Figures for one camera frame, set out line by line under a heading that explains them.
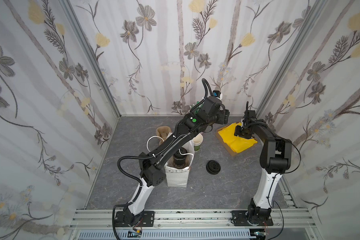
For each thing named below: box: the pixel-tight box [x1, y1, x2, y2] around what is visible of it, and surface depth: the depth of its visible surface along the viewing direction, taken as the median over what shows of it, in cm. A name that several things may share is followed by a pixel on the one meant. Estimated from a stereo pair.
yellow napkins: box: [218, 122, 258, 154], surface depth 100 cm
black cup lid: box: [173, 147, 188, 160], surface depth 85 cm
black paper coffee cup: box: [174, 159, 186, 169], surface depth 87 cm
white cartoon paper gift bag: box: [164, 139, 195, 187], surface depth 74 cm
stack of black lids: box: [206, 160, 221, 175], surface depth 92 cm
